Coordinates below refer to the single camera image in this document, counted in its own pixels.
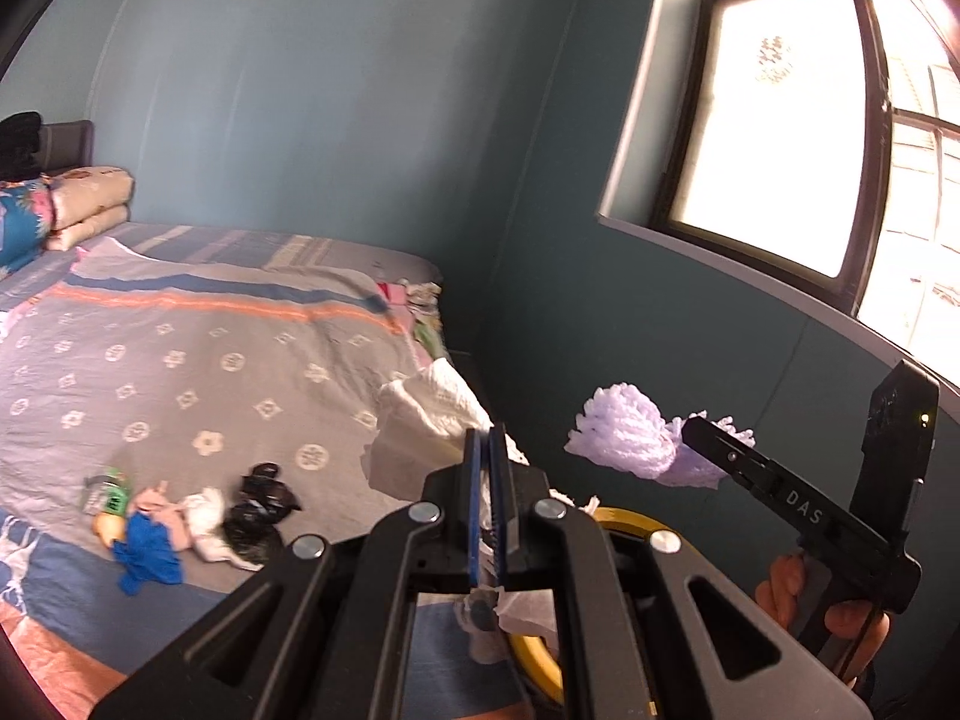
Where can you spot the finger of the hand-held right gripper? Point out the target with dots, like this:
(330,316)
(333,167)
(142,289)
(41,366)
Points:
(780,491)

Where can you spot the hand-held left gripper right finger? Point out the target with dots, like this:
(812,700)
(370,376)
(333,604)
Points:
(501,510)

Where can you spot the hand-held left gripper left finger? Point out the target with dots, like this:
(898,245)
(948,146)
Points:
(471,510)

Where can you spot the purple fluffy cloth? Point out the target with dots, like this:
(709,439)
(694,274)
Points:
(630,435)

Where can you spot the person's right hand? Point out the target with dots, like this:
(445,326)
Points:
(780,589)

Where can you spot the large black plastic bag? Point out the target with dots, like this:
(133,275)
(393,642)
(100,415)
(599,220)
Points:
(255,517)

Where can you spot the white tissue wad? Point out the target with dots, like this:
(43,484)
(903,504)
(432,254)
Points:
(206,525)

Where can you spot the grey flower-print blanket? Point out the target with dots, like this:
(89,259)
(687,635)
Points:
(225,330)

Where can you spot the blue glove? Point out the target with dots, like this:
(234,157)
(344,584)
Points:
(150,559)

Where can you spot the striped bed sheet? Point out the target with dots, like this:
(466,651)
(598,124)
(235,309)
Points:
(262,244)

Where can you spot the window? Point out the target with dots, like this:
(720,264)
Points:
(772,127)

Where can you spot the green packet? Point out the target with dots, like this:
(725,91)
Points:
(109,495)

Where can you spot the beige folded quilt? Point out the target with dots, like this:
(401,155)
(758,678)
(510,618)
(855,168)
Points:
(90,199)

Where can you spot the blue floral folded quilt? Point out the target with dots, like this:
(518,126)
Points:
(19,225)

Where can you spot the black clothes pile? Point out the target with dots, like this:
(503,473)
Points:
(19,142)

